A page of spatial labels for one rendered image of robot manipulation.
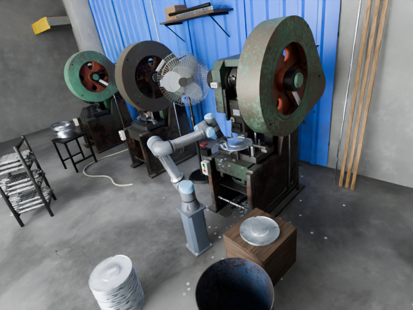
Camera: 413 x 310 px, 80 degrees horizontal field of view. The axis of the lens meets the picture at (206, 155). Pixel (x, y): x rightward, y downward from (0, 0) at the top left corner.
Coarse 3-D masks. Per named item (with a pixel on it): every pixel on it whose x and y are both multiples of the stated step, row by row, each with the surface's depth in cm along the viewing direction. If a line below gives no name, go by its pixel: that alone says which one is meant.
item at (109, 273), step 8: (112, 256) 182; (120, 256) 181; (104, 264) 177; (112, 264) 176; (120, 264) 175; (128, 264) 174; (96, 272) 172; (104, 272) 170; (112, 272) 169; (120, 272) 169; (128, 272) 168; (88, 280) 166; (96, 280) 166; (104, 280) 164; (112, 280) 164; (120, 280) 163; (96, 288) 160; (104, 288) 159; (112, 288) 158
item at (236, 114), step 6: (234, 102) 212; (234, 108) 215; (234, 114) 217; (240, 114) 213; (234, 120) 219; (240, 120) 215; (234, 126) 219; (240, 126) 215; (246, 126) 218; (240, 132) 218
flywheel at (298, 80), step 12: (288, 48) 178; (300, 48) 185; (288, 60) 181; (276, 72) 173; (288, 72) 171; (300, 72) 174; (276, 84) 177; (288, 84) 172; (300, 84) 174; (276, 96) 180; (300, 96) 201; (288, 108) 197
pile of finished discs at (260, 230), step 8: (248, 224) 191; (256, 224) 189; (264, 224) 188; (272, 224) 187; (240, 232) 184; (248, 232) 183; (256, 232) 181; (264, 232) 180; (272, 232) 179; (248, 240) 176; (256, 240) 175; (264, 240) 174; (272, 240) 173
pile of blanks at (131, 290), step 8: (128, 280) 165; (136, 280) 176; (120, 288) 162; (128, 288) 166; (136, 288) 174; (96, 296) 161; (104, 296) 159; (112, 296) 160; (120, 296) 162; (128, 296) 167; (136, 296) 174; (104, 304) 163; (112, 304) 162; (120, 304) 165; (128, 304) 169; (136, 304) 175
